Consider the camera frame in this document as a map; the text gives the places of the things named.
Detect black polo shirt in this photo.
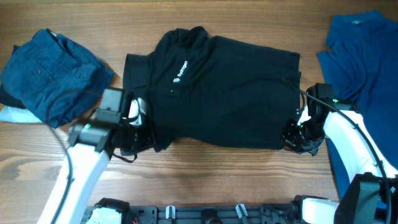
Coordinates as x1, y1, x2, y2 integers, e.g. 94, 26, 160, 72
123, 27, 301, 151

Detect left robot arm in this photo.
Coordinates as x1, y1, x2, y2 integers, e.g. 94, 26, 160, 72
39, 88, 155, 223

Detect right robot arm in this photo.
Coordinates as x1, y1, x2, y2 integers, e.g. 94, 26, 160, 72
281, 83, 397, 223

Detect blue polo shirt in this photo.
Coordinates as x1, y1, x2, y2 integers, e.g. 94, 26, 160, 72
317, 9, 398, 209

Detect folded navy blue shorts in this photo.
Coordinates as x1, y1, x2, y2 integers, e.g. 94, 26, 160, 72
1, 29, 114, 128

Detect folded white garment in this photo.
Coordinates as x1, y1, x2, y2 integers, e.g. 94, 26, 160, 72
1, 106, 42, 123

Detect folded black garment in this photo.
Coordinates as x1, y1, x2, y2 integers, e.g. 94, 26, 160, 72
1, 45, 26, 109

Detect right black cable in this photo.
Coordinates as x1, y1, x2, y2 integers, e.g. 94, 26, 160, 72
281, 77, 392, 224

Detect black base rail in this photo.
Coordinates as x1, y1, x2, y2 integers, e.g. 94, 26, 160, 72
113, 203, 305, 224

